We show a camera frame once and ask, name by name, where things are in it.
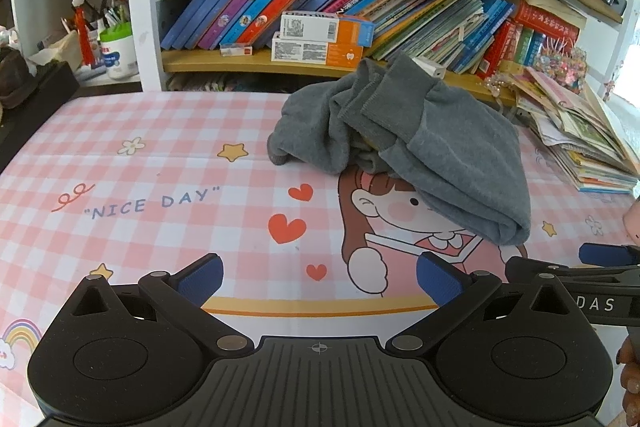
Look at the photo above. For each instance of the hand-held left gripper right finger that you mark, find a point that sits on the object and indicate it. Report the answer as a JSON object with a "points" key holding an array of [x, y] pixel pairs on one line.
{"points": [[440, 278]]}

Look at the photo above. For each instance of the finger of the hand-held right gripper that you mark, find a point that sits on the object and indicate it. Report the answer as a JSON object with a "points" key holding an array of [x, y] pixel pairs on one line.
{"points": [[605, 254], [520, 269]]}

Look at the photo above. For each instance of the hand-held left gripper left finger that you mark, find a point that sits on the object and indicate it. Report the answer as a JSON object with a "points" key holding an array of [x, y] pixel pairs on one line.
{"points": [[200, 278]]}

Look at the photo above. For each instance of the grey sweatpants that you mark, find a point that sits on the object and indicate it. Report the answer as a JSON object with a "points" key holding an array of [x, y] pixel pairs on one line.
{"points": [[440, 147]]}

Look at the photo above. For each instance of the person's right hand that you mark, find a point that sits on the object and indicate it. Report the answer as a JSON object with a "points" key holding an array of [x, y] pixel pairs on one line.
{"points": [[632, 382]]}

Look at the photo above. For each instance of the pink checked printed table mat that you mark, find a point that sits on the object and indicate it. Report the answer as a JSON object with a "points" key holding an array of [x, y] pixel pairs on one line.
{"points": [[150, 187]]}

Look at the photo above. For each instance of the pile of booklets and papers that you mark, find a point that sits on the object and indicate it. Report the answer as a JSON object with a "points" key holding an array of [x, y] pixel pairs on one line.
{"points": [[580, 142]]}

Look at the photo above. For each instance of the stack of thin magazines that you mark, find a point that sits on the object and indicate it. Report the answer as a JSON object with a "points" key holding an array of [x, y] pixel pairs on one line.
{"points": [[225, 83]]}

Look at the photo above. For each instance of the white charger plug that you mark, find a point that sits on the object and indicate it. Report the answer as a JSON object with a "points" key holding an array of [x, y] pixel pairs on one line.
{"points": [[432, 69]]}

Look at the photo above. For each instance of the small red and white box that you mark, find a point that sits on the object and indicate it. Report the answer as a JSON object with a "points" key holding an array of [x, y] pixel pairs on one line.
{"points": [[237, 49]]}

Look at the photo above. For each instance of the white tub with green lid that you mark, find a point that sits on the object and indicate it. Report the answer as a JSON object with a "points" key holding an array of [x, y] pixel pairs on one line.
{"points": [[119, 57]]}

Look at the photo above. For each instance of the orange and white carton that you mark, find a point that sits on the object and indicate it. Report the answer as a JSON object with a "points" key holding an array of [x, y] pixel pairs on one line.
{"points": [[300, 53], [310, 27]]}

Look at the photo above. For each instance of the red tassel ornament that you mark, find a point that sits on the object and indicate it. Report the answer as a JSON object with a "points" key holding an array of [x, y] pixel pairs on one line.
{"points": [[82, 37]]}

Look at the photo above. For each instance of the white plastic bag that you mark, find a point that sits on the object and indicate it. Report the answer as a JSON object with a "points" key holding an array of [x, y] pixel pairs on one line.
{"points": [[55, 49]]}

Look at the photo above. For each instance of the dark brown cloth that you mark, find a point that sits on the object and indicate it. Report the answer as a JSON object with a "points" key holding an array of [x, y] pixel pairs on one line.
{"points": [[12, 77]]}

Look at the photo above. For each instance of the white and wood bookshelf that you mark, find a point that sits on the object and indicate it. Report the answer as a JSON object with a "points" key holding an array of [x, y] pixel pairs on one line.
{"points": [[145, 7]]}

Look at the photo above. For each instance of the bunch of pens and brushes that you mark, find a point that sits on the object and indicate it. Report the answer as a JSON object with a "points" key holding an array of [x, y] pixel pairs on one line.
{"points": [[112, 14]]}

